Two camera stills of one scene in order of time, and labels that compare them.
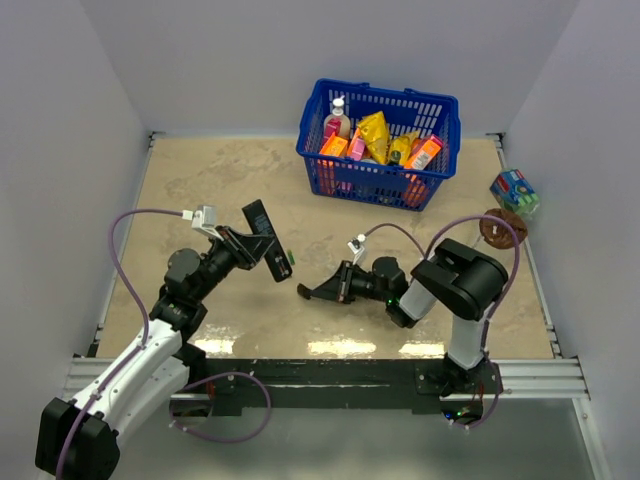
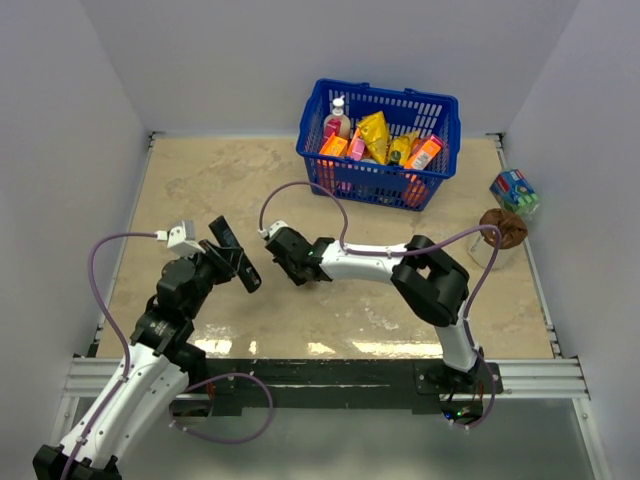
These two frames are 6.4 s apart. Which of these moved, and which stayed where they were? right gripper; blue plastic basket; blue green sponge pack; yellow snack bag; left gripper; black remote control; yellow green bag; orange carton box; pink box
Moved: right gripper; black remote control; left gripper
Stayed: pink box; blue green sponge pack; blue plastic basket; orange carton box; yellow snack bag; yellow green bag
